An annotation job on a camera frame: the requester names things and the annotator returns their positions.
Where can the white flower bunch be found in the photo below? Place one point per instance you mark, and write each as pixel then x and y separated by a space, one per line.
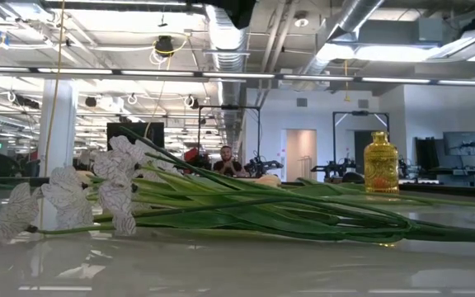
pixel 116 198

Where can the black background robot arm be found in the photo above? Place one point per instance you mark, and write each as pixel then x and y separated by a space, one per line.
pixel 262 165
pixel 332 168

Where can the yellow glass vase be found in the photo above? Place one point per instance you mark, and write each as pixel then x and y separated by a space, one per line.
pixel 381 165

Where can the person at desk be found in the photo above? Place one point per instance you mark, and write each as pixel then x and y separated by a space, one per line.
pixel 228 163

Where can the peach tulip flower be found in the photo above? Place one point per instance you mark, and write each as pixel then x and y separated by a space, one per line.
pixel 269 180

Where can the long ceiling light strip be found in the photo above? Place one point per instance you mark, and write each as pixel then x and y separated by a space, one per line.
pixel 237 75

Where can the black monitor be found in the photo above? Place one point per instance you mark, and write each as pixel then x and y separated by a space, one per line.
pixel 151 130

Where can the white pillar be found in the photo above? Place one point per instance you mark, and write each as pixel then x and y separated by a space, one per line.
pixel 58 123

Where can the grey desk monitor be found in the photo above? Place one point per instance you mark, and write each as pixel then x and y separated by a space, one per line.
pixel 464 142

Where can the black metal frame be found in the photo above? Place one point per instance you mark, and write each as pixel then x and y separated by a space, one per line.
pixel 361 112
pixel 229 107

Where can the silver ventilation duct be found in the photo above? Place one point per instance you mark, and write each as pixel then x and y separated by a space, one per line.
pixel 227 45

